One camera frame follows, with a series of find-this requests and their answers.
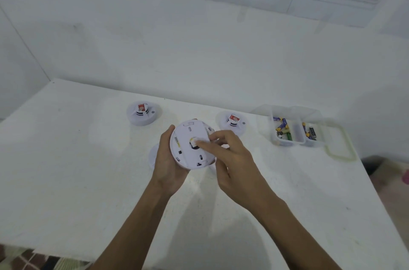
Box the white battery cover plate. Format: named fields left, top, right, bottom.
left=177, top=119, right=216, bottom=168

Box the clear lid with green rim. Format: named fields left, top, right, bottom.
left=324, top=121, right=358, bottom=162

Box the person's left hand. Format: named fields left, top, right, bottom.
left=150, top=124, right=192, bottom=199

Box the person's right hand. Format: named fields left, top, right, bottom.
left=193, top=130, right=287, bottom=216

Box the pile of assorted batteries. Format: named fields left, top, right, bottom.
left=273, top=116, right=294, bottom=141

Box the cream fabric with pink dots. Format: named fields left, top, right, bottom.
left=370, top=156, right=409, bottom=216

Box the person's left forearm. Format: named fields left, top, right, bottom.
left=88, top=183, right=172, bottom=270

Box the clear plastic container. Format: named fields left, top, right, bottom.
left=292, top=106, right=325, bottom=148
left=251, top=104, right=306, bottom=147

